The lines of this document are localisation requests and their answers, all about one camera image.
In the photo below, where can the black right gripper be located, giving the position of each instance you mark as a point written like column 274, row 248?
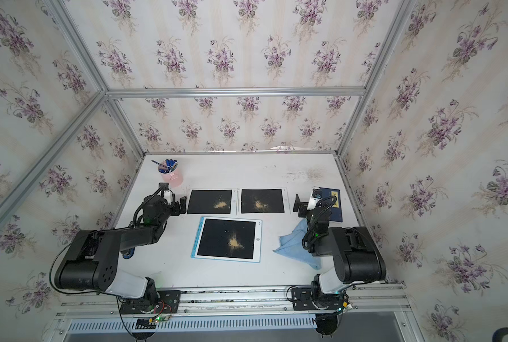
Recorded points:
column 304, row 210

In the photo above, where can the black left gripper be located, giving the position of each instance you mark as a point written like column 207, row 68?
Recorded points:
column 173, row 207

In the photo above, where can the light blue microfiber cloth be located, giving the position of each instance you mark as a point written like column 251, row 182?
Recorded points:
column 290, row 246

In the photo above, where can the blue framed drawing tablet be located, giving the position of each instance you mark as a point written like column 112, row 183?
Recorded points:
column 228, row 239

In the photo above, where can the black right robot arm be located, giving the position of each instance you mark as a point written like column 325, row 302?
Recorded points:
column 355, row 256

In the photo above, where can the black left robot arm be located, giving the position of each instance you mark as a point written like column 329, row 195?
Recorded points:
column 90, row 263

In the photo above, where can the left white framed tablet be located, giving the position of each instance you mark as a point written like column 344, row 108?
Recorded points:
column 212, row 202

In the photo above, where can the white framed tablet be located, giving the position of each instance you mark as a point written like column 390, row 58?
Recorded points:
column 212, row 202
column 263, row 201

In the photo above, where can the right white framed tablet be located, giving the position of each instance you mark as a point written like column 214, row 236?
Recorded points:
column 263, row 201

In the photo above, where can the pink pen cup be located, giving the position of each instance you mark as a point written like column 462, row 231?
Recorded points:
column 174, row 178

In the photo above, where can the dark blue book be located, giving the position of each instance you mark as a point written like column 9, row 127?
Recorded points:
column 332, row 196

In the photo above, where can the small green circuit board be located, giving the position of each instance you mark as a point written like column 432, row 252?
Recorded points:
column 152, row 323

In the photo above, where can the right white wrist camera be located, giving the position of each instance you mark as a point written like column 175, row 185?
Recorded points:
column 316, row 196

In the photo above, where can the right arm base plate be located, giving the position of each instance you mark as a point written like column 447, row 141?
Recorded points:
column 307, row 299

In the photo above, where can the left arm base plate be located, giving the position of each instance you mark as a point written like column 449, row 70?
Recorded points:
column 164, row 302

